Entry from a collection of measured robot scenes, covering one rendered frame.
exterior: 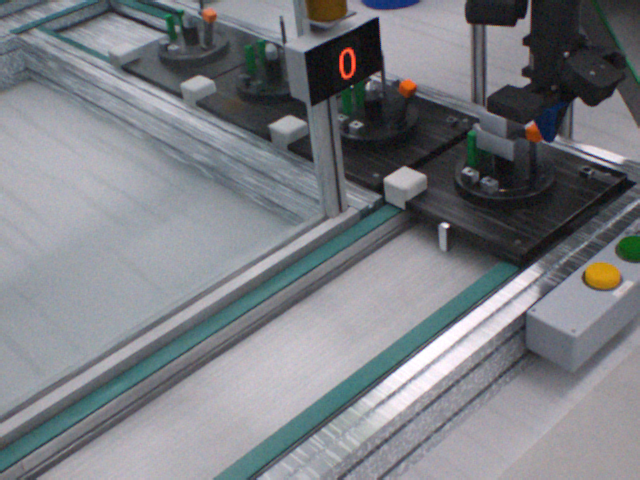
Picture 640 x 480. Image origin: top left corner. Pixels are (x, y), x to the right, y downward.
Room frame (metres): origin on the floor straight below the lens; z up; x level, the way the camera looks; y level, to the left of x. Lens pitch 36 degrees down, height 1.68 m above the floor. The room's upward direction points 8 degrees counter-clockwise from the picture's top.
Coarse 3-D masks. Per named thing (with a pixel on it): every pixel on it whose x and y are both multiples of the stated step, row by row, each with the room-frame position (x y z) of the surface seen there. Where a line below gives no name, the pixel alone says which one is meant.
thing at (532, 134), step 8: (528, 128) 1.02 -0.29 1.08; (536, 128) 1.01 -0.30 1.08; (520, 136) 1.03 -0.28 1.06; (528, 136) 1.01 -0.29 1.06; (536, 136) 1.00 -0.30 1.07; (536, 144) 1.01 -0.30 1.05; (536, 152) 1.01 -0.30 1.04; (536, 160) 1.01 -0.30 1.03; (536, 168) 1.01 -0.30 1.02; (536, 176) 1.01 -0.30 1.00
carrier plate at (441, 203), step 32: (448, 160) 1.13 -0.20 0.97; (576, 160) 1.09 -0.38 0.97; (384, 192) 1.08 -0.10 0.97; (448, 192) 1.05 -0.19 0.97; (576, 192) 1.01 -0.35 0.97; (608, 192) 1.01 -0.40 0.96; (480, 224) 0.96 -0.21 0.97; (512, 224) 0.95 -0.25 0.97; (544, 224) 0.95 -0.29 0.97; (512, 256) 0.90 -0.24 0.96
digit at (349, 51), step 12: (348, 36) 1.02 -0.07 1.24; (336, 48) 1.00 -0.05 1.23; (348, 48) 1.01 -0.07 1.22; (336, 60) 1.00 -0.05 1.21; (348, 60) 1.01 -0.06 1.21; (360, 60) 1.03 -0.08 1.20; (336, 72) 1.00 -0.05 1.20; (348, 72) 1.01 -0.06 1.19; (360, 72) 1.02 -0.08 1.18; (336, 84) 1.00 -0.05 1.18
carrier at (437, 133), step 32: (384, 64) 1.31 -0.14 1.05; (352, 96) 1.37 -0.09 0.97; (384, 96) 1.31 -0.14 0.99; (416, 96) 1.34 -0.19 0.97; (352, 128) 1.21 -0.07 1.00; (384, 128) 1.22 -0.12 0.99; (416, 128) 1.22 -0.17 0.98; (448, 128) 1.22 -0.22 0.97; (352, 160) 1.17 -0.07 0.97; (384, 160) 1.16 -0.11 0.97; (416, 160) 1.14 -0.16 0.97
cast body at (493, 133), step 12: (480, 120) 1.06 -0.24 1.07; (492, 120) 1.05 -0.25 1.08; (504, 120) 1.03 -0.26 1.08; (480, 132) 1.06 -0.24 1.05; (492, 132) 1.05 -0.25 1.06; (504, 132) 1.03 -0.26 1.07; (516, 132) 1.04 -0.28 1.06; (480, 144) 1.06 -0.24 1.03; (492, 144) 1.05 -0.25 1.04; (504, 144) 1.03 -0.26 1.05; (516, 144) 1.02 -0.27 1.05; (528, 144) 1.04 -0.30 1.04; (504, 156) 1.03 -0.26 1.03; (516, 156) 1.02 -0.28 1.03
